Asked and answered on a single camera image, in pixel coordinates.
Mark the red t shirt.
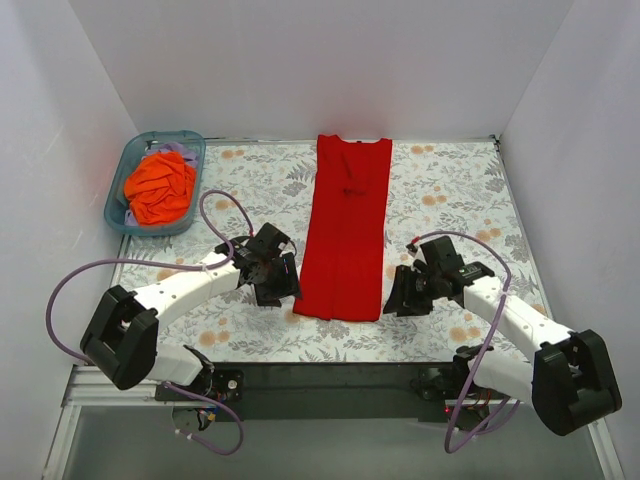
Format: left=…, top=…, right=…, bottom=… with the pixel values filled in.
left=293, top=135, right=392, bottom=322

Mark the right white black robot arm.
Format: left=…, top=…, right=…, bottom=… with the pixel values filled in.
left=383, top=232, right=622, bottom=436

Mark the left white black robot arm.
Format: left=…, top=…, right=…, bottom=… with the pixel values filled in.
left=80, top=223, right=301, bottom=398

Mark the floral table mat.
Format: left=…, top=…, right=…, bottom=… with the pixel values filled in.
left=114, top=141, right=546, bottom=362

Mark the orange t shirt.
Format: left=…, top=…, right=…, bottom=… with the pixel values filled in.
left=123, top=151, right=199, bottom=227

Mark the teal plastic bin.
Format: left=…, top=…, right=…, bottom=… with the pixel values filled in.
left=104, top=130, right=206, bottom=237

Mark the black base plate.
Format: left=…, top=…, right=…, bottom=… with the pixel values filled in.
left=185, top=362, right=464, bottom=424

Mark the aluminium frame rail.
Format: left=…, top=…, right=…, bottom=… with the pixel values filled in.
left=44, top=367, right=624, bottom=479

